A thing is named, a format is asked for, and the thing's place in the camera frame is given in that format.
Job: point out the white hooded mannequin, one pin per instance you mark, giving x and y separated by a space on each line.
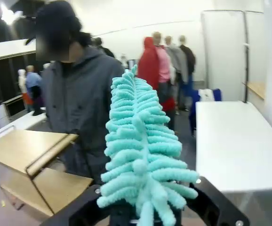
22 80

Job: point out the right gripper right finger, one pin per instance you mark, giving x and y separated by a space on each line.
211 204

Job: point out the wooden background desk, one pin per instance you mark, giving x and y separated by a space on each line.
256 89

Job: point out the blue shirt mannequin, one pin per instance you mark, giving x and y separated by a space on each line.
33 82

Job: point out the white partition panel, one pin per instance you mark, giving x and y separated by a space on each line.
223 47

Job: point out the teal chenille duster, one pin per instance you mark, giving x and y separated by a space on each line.
140 141

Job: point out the pink shirt mannequin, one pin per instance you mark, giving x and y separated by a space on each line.
163 63

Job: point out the grey shirt mannequin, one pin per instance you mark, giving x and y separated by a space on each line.
178 61

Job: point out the two-tier wood metal shelf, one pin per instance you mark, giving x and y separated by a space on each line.
20 146

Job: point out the person in grey jacket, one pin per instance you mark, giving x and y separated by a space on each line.
79 94

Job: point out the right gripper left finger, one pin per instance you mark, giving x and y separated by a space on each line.
84 207

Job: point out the white side table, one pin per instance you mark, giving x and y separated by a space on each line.
232 141

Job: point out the black jacket mannequin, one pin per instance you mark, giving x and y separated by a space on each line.
189 58

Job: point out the blue chair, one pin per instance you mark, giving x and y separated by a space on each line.
194 113

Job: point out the red hooded mannequin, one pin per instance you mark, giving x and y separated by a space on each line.
147 66

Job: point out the black stand pole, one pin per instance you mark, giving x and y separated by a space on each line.
246 70

